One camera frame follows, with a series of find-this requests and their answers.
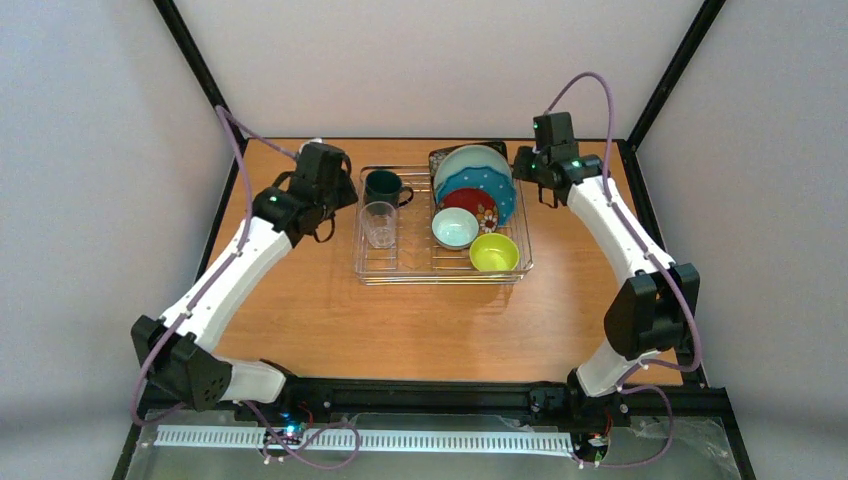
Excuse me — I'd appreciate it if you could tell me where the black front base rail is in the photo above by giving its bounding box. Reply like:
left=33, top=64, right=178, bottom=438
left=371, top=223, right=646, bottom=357
left=115, top=376, right=754, bottom=479

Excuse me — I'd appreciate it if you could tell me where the blue polka dot plate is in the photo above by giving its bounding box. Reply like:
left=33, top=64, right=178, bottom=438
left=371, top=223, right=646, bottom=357
left=435, top=167, right=517, bottom=228

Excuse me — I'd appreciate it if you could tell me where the wire metal dish rack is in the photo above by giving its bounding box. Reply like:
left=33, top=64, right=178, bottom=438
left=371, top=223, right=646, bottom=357
left=352, top=165, right=533, bottom=285

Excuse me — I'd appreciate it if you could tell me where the white slotted cable duct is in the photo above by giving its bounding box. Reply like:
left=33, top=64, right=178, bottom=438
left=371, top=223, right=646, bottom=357
left=152, top=425, right=573, bottom=457

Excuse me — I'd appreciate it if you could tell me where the black frame post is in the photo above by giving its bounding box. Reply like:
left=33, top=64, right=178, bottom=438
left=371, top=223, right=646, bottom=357
left=153, top=0, right=227, bottom=113
left=627, top=0, right=726, bottom=152

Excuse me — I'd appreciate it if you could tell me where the black frame post left rear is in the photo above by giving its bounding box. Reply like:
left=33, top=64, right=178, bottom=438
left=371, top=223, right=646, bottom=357
left=153, top=0, right=227, bottom=113

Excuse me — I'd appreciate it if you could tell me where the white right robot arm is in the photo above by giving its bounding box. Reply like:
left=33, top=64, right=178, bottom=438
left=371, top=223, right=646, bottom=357
left=513, top=112, right=702, bottom=418

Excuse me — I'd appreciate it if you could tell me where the dark red plate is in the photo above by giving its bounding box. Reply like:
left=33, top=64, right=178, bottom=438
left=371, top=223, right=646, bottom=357
left=437, top=187, right=500, bottom=233

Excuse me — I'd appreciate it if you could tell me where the light green round plate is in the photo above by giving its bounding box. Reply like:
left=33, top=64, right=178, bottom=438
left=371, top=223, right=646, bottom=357
left=433, top=144, right=512, bottom=190

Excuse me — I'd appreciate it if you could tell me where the black frame post right rear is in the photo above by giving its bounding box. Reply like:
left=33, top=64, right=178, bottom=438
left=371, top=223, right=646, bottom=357
left=627, top=0, right=726, bottom=152

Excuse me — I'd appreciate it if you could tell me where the dark green cup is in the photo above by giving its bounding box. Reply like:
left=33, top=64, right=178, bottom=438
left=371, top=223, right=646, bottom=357
left=364, top=169, right=414, bottom=208

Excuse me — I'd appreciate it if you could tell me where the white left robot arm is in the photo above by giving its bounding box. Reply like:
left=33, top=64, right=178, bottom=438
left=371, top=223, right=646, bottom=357
left=130, top=141, right=358, bottom=411

